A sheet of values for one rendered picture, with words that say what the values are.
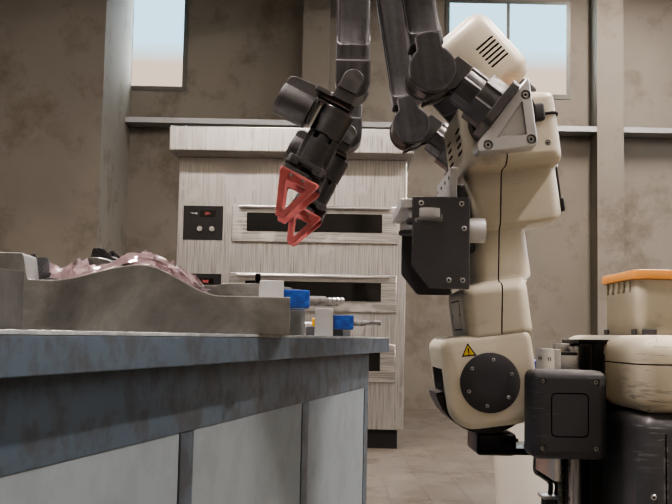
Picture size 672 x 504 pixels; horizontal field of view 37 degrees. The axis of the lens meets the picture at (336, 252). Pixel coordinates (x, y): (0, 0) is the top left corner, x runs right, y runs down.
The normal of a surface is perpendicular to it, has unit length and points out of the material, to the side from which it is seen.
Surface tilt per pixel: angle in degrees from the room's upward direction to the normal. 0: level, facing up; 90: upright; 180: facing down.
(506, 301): 90
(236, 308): 90
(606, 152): 90
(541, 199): 90
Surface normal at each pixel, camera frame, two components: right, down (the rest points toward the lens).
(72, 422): 0.98, 0.00
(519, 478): -0.70, -0.01
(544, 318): 0.00, -0.08
